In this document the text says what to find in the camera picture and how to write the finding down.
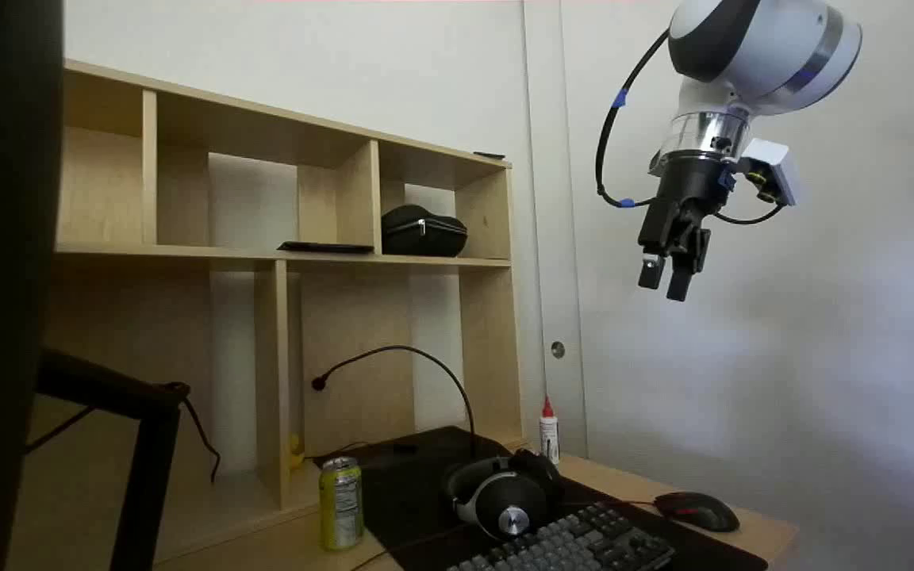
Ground flat black device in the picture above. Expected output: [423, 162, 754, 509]
[277, 240, 375, 255]

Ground black zippered case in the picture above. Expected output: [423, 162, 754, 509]
[381, 204, 470, 258]

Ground black desk mat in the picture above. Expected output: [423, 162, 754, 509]
[313, 425, 769, 571]

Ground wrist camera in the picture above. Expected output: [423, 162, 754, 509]
[738, 138, 804, 208]

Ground white bottle with red cap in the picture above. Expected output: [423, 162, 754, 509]
[538, 396, 561, 466]

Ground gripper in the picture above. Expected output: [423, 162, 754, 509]
[637, 152, 737, 303]

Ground black and silver headphones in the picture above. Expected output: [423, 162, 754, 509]
[442, 448, 566, 542]

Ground black computer mouse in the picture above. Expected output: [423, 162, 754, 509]
[653, 491, 741, 534]

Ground black stand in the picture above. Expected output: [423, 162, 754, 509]
[25, 347, 190, 571]

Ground green drink can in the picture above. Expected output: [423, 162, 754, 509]
[318, 455, 365, 552]

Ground grey keyboard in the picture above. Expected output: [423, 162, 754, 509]
[446, 501, 677, 571]

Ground wooden shelf unit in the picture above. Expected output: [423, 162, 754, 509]
[51, 59, 526, 565]

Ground black gooseneck microphone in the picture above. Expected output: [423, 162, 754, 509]
[311, 344, 478, 459]

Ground black cable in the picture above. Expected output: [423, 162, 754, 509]
[160, 381, 222, 485]

